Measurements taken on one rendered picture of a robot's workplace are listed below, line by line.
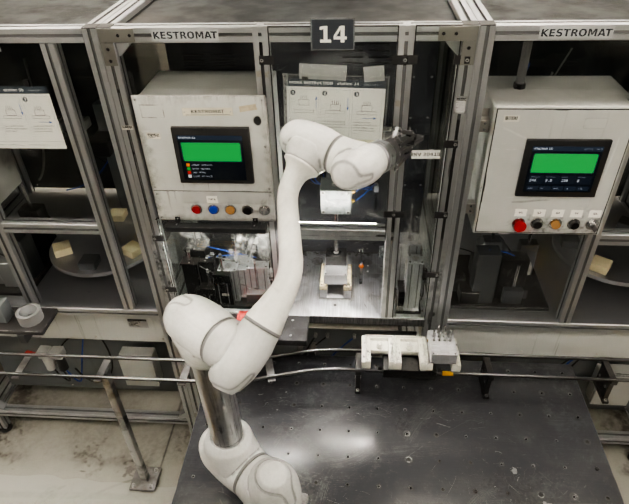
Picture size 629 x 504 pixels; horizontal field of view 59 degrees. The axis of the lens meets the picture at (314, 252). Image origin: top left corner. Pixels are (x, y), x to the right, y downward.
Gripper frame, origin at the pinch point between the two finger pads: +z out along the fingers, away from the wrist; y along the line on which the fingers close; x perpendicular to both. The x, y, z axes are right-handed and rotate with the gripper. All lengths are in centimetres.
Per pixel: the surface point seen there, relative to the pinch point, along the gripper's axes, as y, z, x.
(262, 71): 15.7, -17.3, 43.8
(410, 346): -83, 14, -4
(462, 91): 13.3, 12.7, -7.8
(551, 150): -2.3, 26.1, -33.9
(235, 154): -11, -22, 51
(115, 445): -177, -33, 126
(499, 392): -102, 33, -36
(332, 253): -61, 23, 39
